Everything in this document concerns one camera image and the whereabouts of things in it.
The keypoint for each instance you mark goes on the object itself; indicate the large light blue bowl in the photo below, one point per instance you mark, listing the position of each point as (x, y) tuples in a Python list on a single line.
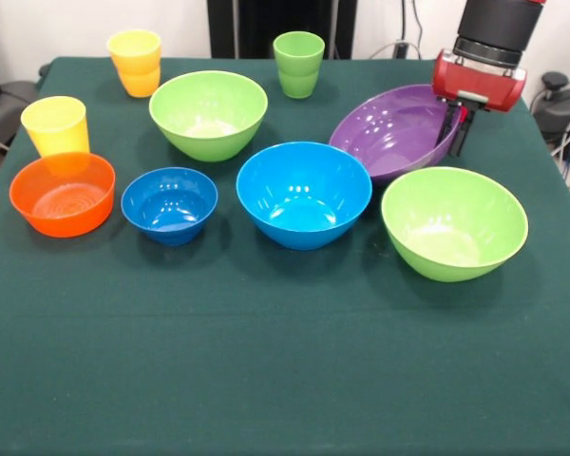
[(304, 209)]

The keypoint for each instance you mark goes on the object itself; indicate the black panel with poles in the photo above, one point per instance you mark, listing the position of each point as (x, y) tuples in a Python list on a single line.
[(266, 28)]

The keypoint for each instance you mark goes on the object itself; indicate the dark green table cloth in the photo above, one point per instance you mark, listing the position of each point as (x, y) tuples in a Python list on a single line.
[(285, 356)]

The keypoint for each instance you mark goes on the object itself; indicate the purple bowl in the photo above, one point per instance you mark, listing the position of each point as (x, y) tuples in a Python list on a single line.
[(389, 147)]

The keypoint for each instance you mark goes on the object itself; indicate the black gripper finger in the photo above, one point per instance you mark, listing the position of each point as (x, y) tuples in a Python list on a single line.
[(447, 123), (461, 138)]

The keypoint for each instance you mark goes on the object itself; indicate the green bowl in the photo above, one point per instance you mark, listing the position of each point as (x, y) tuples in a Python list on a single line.
[(451, 233), (209, 119)]

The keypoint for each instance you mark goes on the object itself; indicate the small dark blue bowl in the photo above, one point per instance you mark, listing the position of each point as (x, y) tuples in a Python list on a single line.
[(168, 209)]

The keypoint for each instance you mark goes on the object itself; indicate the orange bowl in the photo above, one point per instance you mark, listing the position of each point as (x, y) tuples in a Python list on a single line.
[(62, 209)]

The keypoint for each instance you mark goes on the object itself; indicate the yellow orange cup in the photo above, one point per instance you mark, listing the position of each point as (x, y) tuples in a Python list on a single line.
[(135, 71)]

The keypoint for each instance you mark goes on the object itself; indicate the green cup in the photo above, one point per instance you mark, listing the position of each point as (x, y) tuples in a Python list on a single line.
[(298, 71)]

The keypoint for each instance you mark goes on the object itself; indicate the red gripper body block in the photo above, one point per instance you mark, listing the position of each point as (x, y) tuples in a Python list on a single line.
[(480, 85)]

